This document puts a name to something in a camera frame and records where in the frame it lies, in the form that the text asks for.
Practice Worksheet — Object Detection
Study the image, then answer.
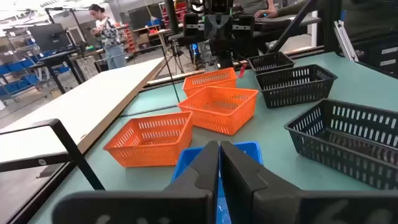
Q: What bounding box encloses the orange plastic basket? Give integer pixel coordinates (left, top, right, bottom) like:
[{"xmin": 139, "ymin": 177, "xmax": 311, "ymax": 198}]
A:
[
  {"xmin": 182, "ymin": 67, "xmax": 238, "ymax": 98},
  {"xmin": 177, "ymin": 85, "xmax": 259, "ymax": 136},
  {"xmin": 103, "ymin": 111, "xmax": 194, "ymax": 169}
]

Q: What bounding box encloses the blue storage bin cart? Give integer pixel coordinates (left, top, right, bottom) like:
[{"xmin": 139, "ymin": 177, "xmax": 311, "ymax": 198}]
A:
[{"xmin": 0, "ymin": 51, "xmax": 72, "ymax": 103}]

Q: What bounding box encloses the gray desk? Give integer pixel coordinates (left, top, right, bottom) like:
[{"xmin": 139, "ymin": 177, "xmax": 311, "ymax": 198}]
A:
[{"xmin": 254, "ymin": 14, "xmax": 322, "ymax": 32}]

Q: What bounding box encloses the person's hand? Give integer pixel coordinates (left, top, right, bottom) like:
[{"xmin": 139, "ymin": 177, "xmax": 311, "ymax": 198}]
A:
[{"xmin": 254, "ymin": 8, "xmax": 280, "ymax": 19}]

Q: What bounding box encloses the black equipment cart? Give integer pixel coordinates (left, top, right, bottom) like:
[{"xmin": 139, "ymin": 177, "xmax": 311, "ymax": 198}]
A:
[{"xmin": 341, "ymin": 0, "xmax": 398, "ymax": 76}]

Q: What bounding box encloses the black plastic basket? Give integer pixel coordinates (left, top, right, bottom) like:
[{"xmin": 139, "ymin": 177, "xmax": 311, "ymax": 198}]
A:
[
  {"xmin": 284, "ymin": 98, "xmax": 398, "ymax": 191},
  {"xmin": 247, "ymin": 51, "xmax": 296, "ymax": 75},
  {"xmin": 255, "ymin": 63, "xmax": 339, "ymax": 110}
]

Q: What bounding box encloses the black monitor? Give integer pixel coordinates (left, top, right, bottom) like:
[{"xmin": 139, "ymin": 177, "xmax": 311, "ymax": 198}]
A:
[{"xmin": 27, "ymin": 23, "xmax": 73, "ymax": 52}]

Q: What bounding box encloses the person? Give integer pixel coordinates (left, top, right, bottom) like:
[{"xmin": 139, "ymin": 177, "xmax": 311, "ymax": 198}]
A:
[{"xmin": 88, "ymin": 3, "xmax": 128, "ymax": 70}]

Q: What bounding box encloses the black tripod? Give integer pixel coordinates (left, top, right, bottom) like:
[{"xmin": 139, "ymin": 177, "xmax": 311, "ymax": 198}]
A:
[{"xmin": 169, "ymin": 39, "xmax": 187, "ymax": 75}]

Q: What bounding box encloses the wooden shelf with black legs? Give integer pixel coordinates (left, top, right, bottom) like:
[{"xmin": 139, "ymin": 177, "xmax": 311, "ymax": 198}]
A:
[{"xmin": 0, "ymin": 57, "xmax": 181, "ymax": 191}]

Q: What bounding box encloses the blue plastic basket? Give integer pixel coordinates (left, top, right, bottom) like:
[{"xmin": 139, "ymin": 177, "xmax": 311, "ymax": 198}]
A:
[{"xmin": 170, "ymin": 141, "xmax": 264, "ymax": 224}]

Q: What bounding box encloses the silver aluminium profile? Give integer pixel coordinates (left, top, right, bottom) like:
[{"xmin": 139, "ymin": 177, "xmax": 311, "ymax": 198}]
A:
[{"xmin": 333, "ymin": 20, "xmax": 359, "ymax": 62}]

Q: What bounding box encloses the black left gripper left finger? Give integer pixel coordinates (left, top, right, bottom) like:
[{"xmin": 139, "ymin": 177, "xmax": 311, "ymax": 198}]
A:
[{"xmin": 52, "ymin": 140, "xmax": 221, "ymax": 224}]

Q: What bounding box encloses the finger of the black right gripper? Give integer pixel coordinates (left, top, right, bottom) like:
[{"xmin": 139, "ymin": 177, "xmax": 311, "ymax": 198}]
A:
[
  {"xmin": 203, "ymin": 14, "xmax": 220, "ymax": 40},
  {"xmin": 218, "ymin": 14, "xmax": 234, "ymax": 40}
]

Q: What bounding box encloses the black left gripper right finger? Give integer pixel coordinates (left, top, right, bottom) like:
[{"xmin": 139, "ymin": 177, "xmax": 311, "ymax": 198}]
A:
[{"xmin": 220, "ymin": 141, "xmax": 398, "ymax": 224}]

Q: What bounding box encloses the person's forearm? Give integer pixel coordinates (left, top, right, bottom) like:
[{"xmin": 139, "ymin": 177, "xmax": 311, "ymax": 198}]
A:
[{"xmin": 275, "ymin": 0, "xmax": 315, "ymax": 18}]

